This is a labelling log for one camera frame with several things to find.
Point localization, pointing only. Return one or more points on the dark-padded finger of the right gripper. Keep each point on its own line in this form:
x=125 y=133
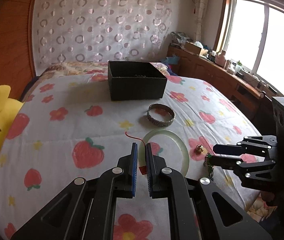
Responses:
x=229 y=163

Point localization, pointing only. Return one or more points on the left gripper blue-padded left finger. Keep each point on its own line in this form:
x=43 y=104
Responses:
x=85 y=209

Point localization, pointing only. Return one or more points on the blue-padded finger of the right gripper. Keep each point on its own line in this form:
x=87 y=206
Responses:
x=237 y=150

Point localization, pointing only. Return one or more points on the left gripper black-padded right finger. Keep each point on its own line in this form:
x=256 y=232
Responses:
x=198 y=209

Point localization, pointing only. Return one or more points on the green bead jewelry piece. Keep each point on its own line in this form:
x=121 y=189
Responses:
x=209 y=167

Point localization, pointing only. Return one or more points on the pale green jade bangle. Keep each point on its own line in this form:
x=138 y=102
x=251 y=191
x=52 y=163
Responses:
x=171 y=135

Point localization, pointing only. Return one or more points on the black cardboard jewelry box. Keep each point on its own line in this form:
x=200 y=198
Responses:
x=132 y=80

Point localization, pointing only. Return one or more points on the small gold charm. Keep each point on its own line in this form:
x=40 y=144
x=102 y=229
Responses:
x=199 y=149

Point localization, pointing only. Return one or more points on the long wooden side cabinet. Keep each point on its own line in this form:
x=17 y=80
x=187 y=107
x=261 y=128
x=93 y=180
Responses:
x=244 y=96

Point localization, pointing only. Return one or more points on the floral strawberry bed sheet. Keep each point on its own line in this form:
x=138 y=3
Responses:
x=71 y=128

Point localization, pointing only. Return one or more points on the pink bottle on cabinet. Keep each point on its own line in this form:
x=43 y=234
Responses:
x=220 y=59

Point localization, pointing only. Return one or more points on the brown cardboard box on cabinet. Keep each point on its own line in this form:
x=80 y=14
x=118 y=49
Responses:
x=192 y=48

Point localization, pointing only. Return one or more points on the large bright window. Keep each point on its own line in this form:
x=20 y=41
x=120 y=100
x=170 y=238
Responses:
x=251 y=32

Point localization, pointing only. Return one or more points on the floral pillow at headboard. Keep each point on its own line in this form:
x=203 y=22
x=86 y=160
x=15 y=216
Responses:
x=97 y=71

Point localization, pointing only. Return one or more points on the pink circle-pattern sheer curtain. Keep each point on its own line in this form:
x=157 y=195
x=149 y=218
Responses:
x=99 y=30

